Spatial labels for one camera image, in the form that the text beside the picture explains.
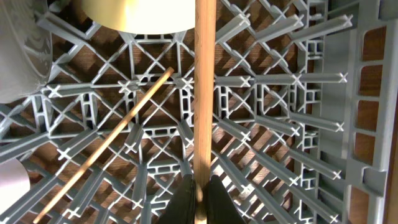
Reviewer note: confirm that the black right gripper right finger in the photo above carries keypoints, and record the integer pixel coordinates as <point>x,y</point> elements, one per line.
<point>220,208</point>

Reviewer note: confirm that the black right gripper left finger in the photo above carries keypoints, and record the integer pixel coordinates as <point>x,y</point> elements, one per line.
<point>181,208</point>

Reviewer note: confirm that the wooden chopstick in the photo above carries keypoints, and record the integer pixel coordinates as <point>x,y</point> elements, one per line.
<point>109,139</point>
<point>205,26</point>

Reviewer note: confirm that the yellow plastic bowl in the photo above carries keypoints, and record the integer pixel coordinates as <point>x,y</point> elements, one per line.
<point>142,16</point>

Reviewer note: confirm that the grey round plate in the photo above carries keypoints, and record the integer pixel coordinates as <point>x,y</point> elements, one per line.
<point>26,49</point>

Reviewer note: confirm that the pink plastic cup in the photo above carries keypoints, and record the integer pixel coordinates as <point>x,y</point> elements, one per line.
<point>14,183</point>

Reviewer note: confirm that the grey plastic dishwasher rack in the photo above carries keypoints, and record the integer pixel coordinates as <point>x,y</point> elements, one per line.
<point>304,106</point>

